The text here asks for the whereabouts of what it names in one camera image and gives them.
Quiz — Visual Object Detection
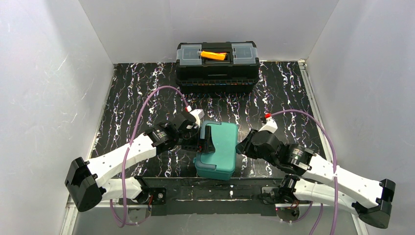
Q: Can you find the green medicine box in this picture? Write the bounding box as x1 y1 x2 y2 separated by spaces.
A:
193 120 238 181

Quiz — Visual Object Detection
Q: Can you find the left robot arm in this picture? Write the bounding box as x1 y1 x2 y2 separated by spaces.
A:
65 109 214 212

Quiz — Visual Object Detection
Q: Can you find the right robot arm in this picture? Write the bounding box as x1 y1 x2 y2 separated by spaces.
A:
236 129 396 229

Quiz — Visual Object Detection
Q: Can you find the black toolbox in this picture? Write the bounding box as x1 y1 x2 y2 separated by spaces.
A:
176 41 260 92

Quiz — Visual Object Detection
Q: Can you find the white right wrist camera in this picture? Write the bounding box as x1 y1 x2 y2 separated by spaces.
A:
259 114 277 134

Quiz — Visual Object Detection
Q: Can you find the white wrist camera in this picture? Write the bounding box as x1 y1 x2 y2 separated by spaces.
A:
190 109 205 126
259 114 277 134

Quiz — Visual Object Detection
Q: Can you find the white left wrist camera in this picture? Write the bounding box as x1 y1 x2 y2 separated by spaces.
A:
190 109 205 126

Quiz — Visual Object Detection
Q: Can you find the orange toolbox handle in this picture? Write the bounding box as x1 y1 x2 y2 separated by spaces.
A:
199 51 227 61

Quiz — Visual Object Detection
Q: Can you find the aluminium rail frame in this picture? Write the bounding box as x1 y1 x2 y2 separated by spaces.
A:
61 60 370 235

